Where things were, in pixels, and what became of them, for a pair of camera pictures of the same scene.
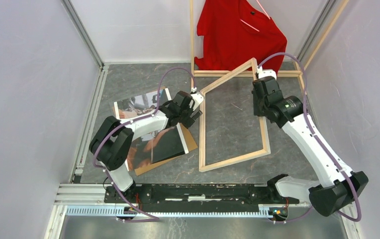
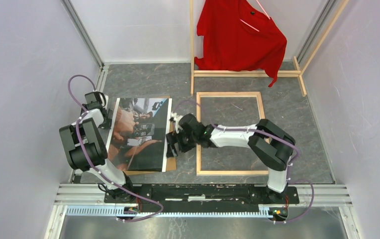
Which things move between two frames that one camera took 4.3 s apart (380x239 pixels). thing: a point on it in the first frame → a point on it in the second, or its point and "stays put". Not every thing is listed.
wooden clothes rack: [297, 72] stays put
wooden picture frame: [202, 166] → [199, 95]
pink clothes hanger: [251, 26] stays put
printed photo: [165, 144] stays put
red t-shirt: [234, 32] stays put
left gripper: [194, 117] → [107, 124]
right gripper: [256, 110] → [172, 138]
